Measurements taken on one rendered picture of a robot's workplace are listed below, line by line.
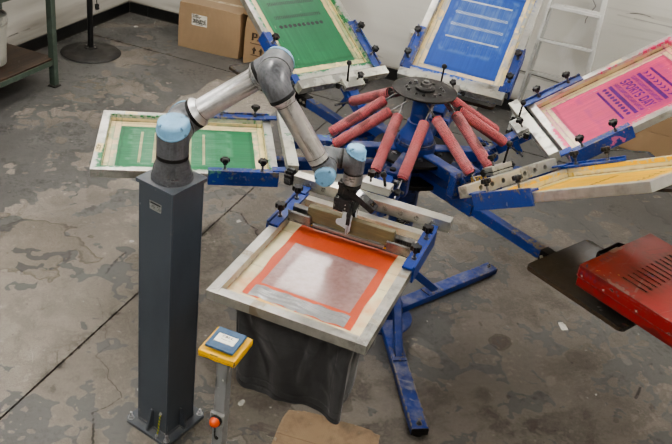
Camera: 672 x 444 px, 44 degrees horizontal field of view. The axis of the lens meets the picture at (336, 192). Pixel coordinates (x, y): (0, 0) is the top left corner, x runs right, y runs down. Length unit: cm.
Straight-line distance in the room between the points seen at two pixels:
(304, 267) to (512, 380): 158
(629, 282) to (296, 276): 119
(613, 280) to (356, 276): 92
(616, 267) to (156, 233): 169
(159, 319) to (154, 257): 28
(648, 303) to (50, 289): 292
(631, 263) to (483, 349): 137
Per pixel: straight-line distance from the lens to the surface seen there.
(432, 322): 451
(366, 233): 320
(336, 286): 300
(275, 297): 291
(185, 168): 302
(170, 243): 310
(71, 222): 509
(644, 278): 321
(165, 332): 336
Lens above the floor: 270
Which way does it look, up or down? 29 degrees down
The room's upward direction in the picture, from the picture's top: 8 degrees clockwise
